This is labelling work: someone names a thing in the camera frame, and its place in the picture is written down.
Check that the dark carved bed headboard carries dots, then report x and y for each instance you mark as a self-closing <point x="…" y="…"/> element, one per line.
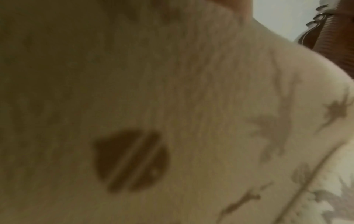
<point x="332" y="39"/>

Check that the cream patterned backpack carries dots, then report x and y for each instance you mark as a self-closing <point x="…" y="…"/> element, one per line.
<point x="138" y="109"/>

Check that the person's right hand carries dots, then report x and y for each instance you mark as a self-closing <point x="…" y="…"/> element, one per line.
<point x="237" y="5"/>

